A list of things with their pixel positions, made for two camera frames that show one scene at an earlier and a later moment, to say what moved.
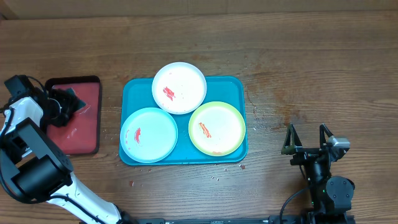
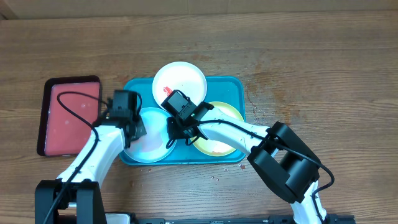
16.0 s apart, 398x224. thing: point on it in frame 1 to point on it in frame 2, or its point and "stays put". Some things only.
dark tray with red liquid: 81,135 stays put
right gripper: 293,146 to 180,132
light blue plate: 148,135 stays put
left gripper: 63,117 to 141,129
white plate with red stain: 179,88 stays put
